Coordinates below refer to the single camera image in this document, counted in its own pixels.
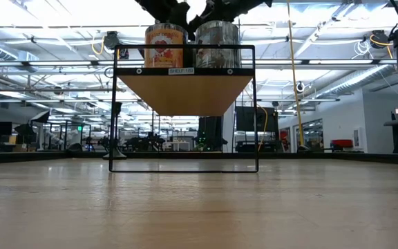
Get red background bin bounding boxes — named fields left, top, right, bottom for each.
left=330, top=139, right=354, bottom=149

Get curved yellow background cable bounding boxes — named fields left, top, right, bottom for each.
left=256, top=103, right=269, bottom=153

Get yellow hanging cable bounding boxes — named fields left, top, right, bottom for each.
left=286, top=0, right=306, bottom=150

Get silver candle jar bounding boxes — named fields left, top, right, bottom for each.
left=194, top=20, right=243, bottom=69

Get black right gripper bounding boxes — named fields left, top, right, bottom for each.
left=189, top=0, right=272, bottom=41

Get wooden shelf with black frame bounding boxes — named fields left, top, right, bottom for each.
left=108, top=44, right=260, bottom=174

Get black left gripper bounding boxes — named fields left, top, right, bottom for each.
left=135, top=0, right=190, bottom=24

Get black aluminium table frame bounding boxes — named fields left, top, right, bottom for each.
left=0, top=151, right=398, bottom=166

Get black softbox light stand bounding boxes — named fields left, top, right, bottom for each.
left=14, top=110, right=51, bottom=153

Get black server rack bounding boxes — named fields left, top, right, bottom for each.
left=198, top=116, right=225, bottom=152

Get black candlestick holder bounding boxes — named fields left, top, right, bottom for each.
left=102, top=101, right=129, bottom=161

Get large black wall screen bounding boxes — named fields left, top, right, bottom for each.
left=235, top=106, right=279, bottom=133

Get orange candle jar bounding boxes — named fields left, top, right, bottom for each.
left=144, top=22, right=189, bottom=69

